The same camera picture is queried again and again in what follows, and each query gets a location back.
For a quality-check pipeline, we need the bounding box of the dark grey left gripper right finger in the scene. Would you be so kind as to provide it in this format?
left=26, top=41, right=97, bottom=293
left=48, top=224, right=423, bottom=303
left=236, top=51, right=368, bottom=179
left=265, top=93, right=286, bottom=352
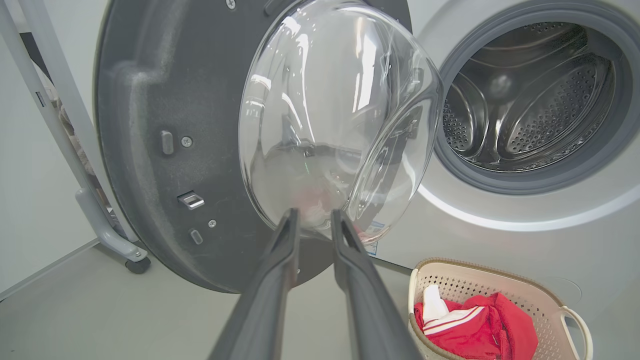
left=330, top=209, right=423, bottom=360

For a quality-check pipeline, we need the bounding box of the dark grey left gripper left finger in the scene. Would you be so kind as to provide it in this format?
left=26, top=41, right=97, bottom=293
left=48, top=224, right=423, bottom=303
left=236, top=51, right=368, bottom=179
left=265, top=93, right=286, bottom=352
left=207, top=208, right=301, bottom=360

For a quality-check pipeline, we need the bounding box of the red white-striped garment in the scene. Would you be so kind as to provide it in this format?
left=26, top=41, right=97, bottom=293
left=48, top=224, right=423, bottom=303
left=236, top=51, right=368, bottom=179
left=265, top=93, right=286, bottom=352
left=414, top=284, right=539, bottom=360

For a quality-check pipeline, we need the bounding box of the black round glass washer door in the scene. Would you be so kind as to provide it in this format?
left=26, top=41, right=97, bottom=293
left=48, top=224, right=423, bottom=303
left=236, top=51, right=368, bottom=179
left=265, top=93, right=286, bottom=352
left=94, top=0, right=445, bottom=295

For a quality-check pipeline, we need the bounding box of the white washing machine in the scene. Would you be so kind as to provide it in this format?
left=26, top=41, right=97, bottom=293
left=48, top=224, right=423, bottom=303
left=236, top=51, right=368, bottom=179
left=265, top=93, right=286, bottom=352
left=367, top=0, right=640, bottom=331

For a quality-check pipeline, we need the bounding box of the cream perforated laundry basket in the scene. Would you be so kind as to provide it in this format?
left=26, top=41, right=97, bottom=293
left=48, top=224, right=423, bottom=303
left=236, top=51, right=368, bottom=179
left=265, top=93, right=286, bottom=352
left=407, top=257, right=594, bottom=360

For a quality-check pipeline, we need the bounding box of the blue white energy label sticker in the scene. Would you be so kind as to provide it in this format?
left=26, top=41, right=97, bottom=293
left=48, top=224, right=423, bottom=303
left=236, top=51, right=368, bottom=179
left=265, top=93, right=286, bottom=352
left=364, top=221, right=387, bottom=257

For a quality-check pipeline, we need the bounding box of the grey metal stand leg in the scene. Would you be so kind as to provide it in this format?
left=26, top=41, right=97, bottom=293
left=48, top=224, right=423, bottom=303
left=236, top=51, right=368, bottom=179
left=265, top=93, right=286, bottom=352
left=0, top=0, right=152, bottom=275

